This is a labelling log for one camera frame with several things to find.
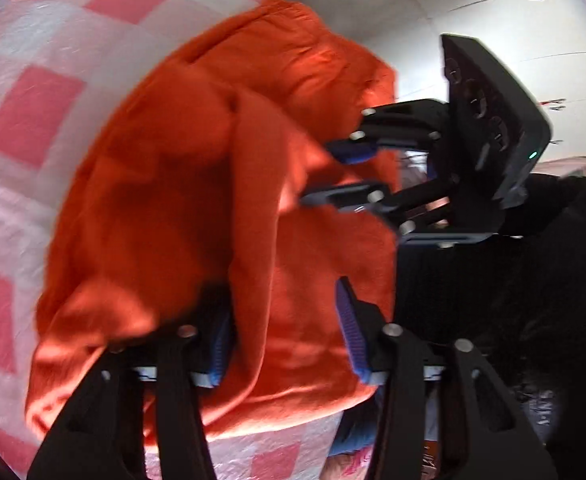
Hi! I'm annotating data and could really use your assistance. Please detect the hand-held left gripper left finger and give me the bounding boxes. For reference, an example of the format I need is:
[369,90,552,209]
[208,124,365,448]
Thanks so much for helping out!
[27,305,236,480]

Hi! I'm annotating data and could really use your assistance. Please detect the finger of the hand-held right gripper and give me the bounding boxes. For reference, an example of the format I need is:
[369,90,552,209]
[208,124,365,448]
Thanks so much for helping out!
[299,176,457,234]
[327,99,450,166]

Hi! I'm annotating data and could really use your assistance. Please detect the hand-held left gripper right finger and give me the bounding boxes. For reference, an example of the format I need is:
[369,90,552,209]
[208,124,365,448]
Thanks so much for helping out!
[334,276,559,480]

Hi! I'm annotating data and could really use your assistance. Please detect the orange pants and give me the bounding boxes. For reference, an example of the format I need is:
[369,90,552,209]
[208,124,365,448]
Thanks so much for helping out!
[25,0,400,447]

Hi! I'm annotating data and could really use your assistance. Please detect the person's right forearm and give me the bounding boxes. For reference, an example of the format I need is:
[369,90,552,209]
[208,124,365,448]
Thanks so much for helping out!
[498,172,586,241]

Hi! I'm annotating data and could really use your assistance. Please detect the blue cloth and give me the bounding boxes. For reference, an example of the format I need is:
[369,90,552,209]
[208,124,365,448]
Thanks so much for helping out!
[330,400,389,459]

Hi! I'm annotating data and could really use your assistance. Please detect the person's black clothing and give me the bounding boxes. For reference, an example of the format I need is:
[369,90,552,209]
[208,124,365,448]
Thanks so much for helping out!
[394,227,586,462]

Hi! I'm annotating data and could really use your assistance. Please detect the pink checked tablecloth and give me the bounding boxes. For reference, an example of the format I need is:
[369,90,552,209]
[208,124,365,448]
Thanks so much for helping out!
[0,0,345,480]

